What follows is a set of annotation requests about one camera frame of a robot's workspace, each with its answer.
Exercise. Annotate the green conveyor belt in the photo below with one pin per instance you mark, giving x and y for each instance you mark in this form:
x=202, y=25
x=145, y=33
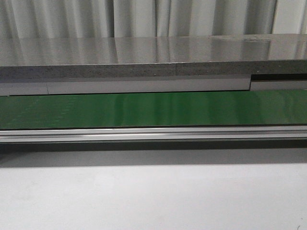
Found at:
x=235, y=108

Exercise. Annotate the grey stone counter slab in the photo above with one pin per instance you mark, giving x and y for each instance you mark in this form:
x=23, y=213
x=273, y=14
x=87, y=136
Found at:
x=43, y=59

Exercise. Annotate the grey conveyor back panel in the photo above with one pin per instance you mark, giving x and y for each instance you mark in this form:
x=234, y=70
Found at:
x=238, y=82

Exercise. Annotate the white pleated curtain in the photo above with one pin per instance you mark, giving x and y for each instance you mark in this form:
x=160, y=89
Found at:
x=149, y=18

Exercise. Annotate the aluminium conveyor front rail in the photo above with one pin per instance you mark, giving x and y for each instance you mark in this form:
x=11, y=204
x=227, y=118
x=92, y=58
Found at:
x=153, y=133

